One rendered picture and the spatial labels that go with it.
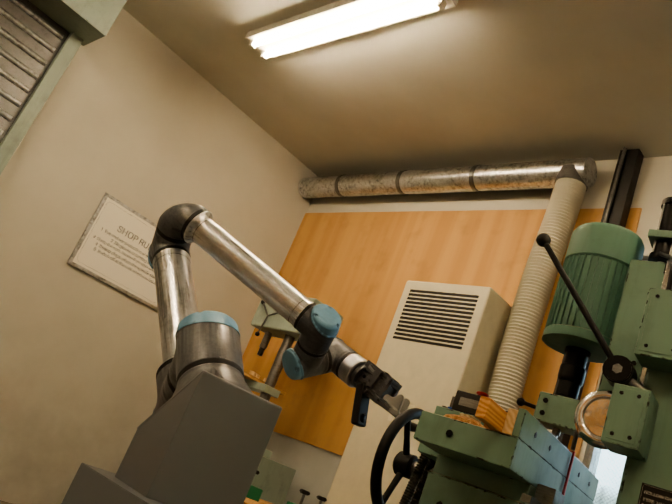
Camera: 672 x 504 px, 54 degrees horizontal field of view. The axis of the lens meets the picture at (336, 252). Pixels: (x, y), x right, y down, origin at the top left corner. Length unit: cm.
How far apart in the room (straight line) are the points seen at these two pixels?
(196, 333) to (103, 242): 254
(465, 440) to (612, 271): 59
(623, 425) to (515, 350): 178
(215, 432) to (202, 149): 318
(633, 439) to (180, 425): 86
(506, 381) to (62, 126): 268
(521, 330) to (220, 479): 205
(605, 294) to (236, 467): 92
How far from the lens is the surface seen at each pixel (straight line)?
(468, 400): 164
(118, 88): 417
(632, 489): 149
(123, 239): 409
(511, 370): 314
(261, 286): 188
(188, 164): 434
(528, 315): 322
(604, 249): 172
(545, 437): 146
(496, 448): 134
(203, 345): 151
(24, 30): 399
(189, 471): 139
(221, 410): 139
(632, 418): 143
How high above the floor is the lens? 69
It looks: 18 degrees up
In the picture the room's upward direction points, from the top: 23 degrees clockwise
